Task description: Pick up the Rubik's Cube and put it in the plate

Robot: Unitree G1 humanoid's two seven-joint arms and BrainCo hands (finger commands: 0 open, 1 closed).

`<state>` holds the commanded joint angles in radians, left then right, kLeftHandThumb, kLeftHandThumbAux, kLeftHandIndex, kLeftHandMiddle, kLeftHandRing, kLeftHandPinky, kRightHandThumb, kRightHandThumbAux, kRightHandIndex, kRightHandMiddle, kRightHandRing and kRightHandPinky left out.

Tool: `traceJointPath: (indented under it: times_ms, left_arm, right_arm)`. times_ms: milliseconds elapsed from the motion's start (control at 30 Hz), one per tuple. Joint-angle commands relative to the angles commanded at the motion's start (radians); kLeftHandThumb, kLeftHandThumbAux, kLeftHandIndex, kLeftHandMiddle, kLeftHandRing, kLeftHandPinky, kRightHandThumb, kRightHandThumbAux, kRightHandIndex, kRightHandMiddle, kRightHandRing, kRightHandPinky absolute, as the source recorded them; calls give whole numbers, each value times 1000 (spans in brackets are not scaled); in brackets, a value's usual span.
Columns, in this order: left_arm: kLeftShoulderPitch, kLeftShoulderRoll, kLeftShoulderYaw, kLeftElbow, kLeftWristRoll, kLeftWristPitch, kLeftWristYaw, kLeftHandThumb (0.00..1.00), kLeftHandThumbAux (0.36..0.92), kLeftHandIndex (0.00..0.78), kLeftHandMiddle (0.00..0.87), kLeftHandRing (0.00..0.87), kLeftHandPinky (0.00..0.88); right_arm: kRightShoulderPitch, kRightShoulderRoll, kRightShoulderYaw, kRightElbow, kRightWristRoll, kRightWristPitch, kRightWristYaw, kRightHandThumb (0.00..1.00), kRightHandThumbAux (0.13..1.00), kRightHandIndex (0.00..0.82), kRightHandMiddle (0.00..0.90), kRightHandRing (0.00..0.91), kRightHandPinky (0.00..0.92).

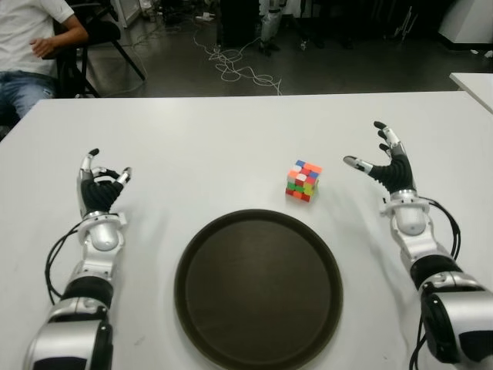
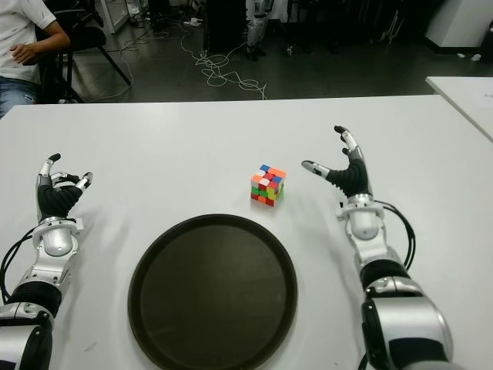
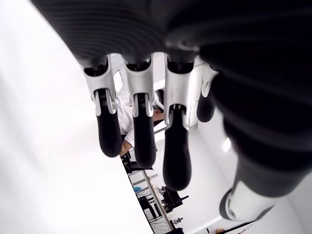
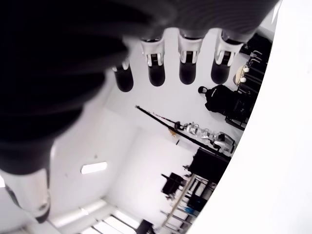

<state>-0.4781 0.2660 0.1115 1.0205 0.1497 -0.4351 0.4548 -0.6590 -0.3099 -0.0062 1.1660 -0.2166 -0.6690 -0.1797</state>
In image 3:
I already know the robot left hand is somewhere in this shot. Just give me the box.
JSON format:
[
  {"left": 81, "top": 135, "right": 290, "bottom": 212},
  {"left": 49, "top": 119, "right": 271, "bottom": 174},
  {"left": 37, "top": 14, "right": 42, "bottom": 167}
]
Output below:
[{"left": 29, "top": 0, "right": 312, "bottom": 223}]

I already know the seated person white shirt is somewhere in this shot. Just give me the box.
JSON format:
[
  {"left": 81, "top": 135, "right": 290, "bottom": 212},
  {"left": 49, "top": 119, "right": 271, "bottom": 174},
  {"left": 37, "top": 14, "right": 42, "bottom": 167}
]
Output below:
[{"left": 114, "top": 89, "right": 168, "bottom": 156}]

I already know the black chair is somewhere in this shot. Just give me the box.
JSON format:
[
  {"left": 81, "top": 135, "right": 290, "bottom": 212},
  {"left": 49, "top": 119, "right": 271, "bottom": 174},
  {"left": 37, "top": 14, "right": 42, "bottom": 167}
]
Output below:
[{"left": 120, "top": 150, "right": 138, "bottom": 173}]

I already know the black device on rack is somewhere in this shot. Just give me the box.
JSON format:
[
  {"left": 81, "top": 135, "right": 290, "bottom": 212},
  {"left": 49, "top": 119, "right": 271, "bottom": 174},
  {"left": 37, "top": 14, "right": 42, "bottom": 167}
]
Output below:
[{"left": 160, "top": 186, "right": 190, "bottom": 208}]

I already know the metal shelf rack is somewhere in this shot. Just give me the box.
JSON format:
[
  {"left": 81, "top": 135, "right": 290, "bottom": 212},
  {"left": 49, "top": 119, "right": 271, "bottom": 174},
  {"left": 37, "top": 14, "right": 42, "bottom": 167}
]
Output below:
[{"left": 126, "top": 168, "right": 176, "bottom": 232}]

